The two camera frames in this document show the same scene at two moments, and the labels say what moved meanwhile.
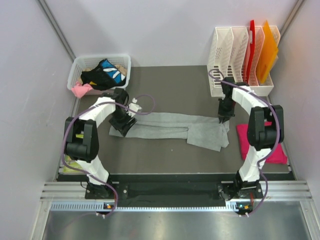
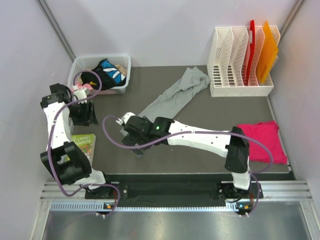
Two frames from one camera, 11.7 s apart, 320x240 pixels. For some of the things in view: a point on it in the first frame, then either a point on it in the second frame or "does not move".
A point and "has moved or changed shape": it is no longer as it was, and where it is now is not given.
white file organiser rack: (227, 56) does not move
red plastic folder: (251, 51) does not move
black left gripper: (123, 127) to (89, 117)
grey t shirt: (203, 131) has moved or changed shape
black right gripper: (223, 115) to (131, 140)
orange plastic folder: (268, 53) does not move
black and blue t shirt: (104, 77) does not move
